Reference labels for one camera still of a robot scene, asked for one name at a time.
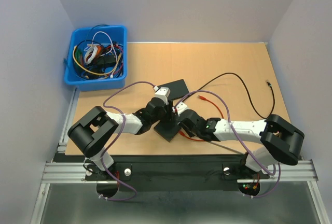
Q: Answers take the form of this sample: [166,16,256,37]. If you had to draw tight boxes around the black network switch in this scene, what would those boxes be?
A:
[154,116,182,142]
[159,79,189,101]

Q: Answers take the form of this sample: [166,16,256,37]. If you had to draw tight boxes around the grey ethernet cable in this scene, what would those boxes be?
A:
[207,142,244,155]

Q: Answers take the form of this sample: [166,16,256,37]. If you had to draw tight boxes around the red ethernet cable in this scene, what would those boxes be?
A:
[179,94,224,142]

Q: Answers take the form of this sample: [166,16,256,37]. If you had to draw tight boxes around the black ethernet cable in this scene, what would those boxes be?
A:
[194,72,275,120]

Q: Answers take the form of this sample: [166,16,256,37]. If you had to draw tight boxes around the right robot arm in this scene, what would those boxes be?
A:
[178,109,305,177]

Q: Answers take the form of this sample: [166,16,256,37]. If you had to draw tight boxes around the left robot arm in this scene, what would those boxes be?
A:
[67,96,180,179]

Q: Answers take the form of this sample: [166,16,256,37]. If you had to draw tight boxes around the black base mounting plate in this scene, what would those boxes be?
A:
[82,153,270,192]

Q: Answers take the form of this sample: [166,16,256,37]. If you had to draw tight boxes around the black adapter in bin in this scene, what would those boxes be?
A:
[92,53,117,67]

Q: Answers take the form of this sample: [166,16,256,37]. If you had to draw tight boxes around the blue plastic bin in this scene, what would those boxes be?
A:
[64,25,128,91]

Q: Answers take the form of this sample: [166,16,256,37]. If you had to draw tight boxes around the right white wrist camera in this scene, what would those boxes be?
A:
[173,102,188,116]

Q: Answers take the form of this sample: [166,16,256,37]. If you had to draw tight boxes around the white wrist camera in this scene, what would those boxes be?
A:
[173,102,188,116]
[153,86,171,105]

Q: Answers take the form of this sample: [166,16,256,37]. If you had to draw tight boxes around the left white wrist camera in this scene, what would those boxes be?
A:
[153,86,171,105]

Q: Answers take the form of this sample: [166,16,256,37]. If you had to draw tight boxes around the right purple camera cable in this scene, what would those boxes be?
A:
[173,90,281,199]

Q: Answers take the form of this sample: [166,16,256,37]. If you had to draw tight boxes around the purple camera cable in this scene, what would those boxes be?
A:
[103,80,137,202]
[173,90,281,199]

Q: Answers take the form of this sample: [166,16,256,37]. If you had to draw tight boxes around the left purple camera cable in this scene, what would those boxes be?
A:
[103,80,137,202]

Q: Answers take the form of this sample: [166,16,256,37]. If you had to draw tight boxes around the white coiled cable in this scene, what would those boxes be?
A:
[83,31,115,65]

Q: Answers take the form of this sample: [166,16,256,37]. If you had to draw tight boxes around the yellow cable in bin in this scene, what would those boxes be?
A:
[72,46,125,79]

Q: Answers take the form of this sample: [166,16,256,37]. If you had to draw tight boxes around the aluminium frame rail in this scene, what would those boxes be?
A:
[41,160,318,184]

